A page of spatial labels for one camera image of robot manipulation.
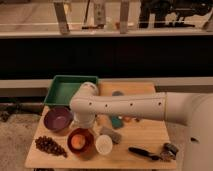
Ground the orange apple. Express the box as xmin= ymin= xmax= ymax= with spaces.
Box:
xmin=71 ymin=134 xmax=86 ymax=149

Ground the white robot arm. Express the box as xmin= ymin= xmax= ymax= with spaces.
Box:
xmin=69 ymin=82 xmax=213 ymax=171

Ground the purple bowl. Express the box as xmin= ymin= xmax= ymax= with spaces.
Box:
xmin=44 ymin=107 xmax=73 ymax=132

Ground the red bowl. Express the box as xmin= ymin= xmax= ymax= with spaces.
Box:
xmin=67 ymin=128 xmax=94 ymax=155

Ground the teal toy object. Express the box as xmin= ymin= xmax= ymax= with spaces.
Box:
xmin=110 ymin=116 xmax=124 ymax=129

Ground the small orange toy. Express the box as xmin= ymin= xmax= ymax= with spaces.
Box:
xmin=123 ymin=116 xmax=132 ymax=123

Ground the green plastic tray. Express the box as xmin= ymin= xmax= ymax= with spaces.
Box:
xmin=44 ymin=75 xmax=98 ymax=107

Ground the grey sponge block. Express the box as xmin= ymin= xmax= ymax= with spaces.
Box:
xmin=100 ymin=127 xmax=122 ymax=144

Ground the white cup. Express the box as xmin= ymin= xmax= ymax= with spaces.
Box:
xmin=95 ymin=135 xmax=113 ymax=155

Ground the wooden table board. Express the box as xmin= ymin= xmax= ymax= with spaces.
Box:
xmin=24 ymin=81 xmax=178 ymax=170

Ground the dark grape bunch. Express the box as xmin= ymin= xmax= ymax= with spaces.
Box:
xmin=35 ymin=136 xmax=68 ymax=158

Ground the black handled brush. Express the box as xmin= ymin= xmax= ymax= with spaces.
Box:
xmin=128 ymin=143 xmax=179 ymax=162

